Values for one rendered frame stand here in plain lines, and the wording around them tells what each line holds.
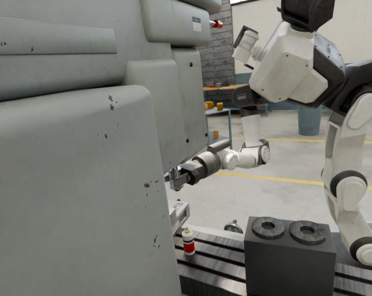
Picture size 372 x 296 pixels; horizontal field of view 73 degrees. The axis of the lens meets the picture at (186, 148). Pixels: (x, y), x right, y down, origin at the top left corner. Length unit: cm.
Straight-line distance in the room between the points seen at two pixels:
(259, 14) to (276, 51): 741
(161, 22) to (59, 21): 24
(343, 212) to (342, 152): 26
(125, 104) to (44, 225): 15
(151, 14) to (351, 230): 123
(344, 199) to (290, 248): 58
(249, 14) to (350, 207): 760
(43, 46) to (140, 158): 19
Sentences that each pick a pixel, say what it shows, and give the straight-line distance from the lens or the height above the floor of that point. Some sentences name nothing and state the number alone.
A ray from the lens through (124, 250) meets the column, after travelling 33.
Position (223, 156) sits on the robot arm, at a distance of 95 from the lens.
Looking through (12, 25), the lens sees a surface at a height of 164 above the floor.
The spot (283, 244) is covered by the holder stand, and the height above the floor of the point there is 111.
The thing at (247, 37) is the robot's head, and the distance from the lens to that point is 109.
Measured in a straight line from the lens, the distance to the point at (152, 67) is 54.
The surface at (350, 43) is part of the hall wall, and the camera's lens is 818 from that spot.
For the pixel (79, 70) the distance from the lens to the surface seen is 42.
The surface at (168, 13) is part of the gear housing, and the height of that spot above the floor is 169.
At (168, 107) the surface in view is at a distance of 58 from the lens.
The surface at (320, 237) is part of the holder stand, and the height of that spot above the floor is 113.
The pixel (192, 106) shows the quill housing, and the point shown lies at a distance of 73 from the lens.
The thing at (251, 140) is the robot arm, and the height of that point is 122.
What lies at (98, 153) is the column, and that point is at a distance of 27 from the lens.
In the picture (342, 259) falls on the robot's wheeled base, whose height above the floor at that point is 57.
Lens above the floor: 157
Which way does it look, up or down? 18 degrees down
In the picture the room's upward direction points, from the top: 7 degrees counter-clockwise
